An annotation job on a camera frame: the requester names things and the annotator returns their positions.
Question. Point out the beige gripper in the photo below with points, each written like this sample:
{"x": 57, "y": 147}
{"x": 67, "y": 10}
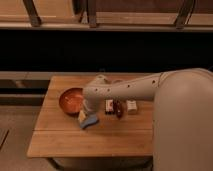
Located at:
{"x": 89, "y": 107}

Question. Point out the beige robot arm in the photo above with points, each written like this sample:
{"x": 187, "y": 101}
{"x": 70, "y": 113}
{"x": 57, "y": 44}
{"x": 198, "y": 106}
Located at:
{"x": 182, "y": 114}

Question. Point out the orange bowl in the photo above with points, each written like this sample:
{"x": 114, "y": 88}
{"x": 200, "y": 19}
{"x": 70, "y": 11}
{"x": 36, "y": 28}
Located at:
{"x": 71, "y": 100}

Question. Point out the wooden table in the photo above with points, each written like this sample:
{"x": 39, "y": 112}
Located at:
{"x": 57, "y": 134}

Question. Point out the dark brown bottle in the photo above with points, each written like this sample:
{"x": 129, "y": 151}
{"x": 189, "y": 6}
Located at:
{"x": 118, "y": 108}

